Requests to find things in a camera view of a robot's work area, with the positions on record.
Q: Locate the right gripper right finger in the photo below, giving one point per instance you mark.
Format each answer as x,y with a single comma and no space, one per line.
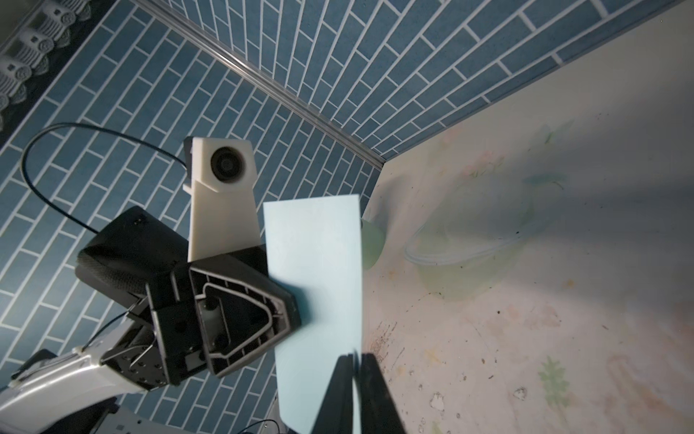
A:
379,414

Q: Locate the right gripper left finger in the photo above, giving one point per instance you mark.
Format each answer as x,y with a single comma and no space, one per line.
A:
336,414

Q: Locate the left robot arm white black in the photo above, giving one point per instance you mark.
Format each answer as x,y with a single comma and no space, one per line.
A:
123,258

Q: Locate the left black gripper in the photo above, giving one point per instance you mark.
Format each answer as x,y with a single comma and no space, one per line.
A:
218,314

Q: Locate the light blue square paper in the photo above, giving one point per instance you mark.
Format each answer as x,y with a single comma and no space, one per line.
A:
314,251

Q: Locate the green pencil cup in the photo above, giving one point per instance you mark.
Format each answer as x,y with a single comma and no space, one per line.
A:
372,243

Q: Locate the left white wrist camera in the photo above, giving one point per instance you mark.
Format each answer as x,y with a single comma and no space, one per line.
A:
221,174

